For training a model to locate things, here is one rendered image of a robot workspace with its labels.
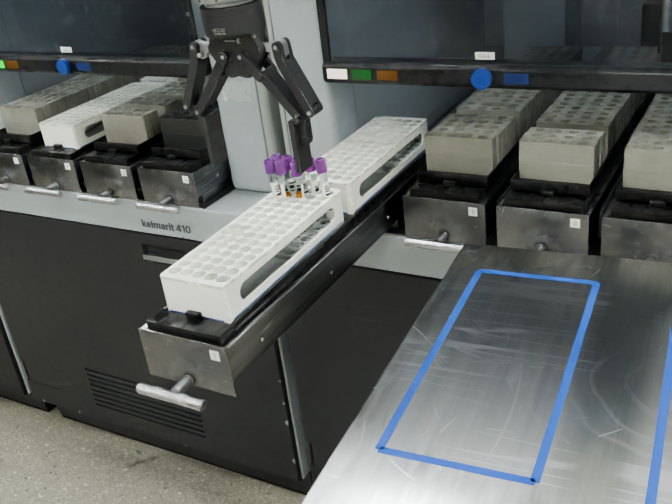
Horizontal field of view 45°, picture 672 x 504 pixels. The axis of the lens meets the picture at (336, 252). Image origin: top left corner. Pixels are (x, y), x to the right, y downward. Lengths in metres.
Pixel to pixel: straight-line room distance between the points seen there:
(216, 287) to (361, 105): 0.62
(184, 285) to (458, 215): 0.46
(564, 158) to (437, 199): 0.20
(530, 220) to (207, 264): 0.48
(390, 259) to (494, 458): 0.65
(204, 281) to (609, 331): 0.46
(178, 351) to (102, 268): 0.81
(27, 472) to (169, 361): 1.24
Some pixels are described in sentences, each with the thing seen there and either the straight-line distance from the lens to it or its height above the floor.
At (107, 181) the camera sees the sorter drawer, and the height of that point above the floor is 0.77.
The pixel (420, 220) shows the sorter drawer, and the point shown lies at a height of 0.77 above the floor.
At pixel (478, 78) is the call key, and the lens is 1.21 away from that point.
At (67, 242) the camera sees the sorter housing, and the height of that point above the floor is 0.61.
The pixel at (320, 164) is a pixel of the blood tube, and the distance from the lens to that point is 1.13.
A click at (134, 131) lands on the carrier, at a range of 1.66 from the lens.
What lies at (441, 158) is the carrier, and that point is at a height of 0.84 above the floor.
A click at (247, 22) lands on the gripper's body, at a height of 1.13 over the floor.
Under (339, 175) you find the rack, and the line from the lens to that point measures 1.22.
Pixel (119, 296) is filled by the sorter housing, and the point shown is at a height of 0.50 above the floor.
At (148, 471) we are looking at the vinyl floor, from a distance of 2.09.
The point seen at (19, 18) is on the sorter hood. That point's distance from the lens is 1.79.
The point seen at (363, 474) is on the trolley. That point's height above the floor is 0.82.
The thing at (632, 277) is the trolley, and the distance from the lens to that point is 1.00.
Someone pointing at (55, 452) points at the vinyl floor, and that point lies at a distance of 2.25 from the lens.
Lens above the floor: 1.31
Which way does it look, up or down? 27 degrees down
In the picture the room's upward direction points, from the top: 7 degrees counter-clockwise
